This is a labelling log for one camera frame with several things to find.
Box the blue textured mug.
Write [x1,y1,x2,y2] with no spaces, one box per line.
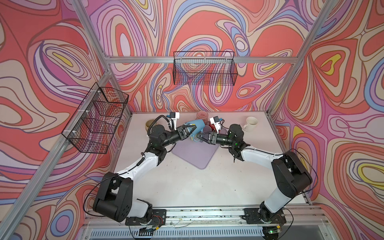
[184,119,205,138]

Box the white mug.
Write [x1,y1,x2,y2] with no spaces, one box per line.
[243,117,259,132]

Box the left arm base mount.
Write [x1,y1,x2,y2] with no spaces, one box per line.
[125,209,167,227]

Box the black wire basket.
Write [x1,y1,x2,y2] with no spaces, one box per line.
[62,83,129,154]
[173,50,238,86]

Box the aluminium front rail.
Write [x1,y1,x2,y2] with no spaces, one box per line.
[78,205,337,240]

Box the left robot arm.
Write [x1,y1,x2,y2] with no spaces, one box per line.
[93,124,203,225]

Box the black wire basket left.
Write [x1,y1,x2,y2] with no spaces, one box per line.
[62,83,129,154]

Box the beige speckled mug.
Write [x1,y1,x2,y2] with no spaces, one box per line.
[145,120,154,132]

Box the red mug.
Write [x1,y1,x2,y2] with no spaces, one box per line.
[209,123,216,131]

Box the lilac plastic tray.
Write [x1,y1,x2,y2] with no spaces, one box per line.
[171,139,219,170]

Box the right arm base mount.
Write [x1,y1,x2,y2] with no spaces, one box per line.
[241,208,287,225]

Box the black wire basket back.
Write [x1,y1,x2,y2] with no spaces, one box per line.
[173,50,238,86]

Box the pink mug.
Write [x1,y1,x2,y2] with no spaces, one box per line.
[196,111,209,123]

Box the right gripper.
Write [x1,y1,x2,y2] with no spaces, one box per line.
[197,130,235,146]

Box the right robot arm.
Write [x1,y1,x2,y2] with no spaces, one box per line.
[197,124,313,223]

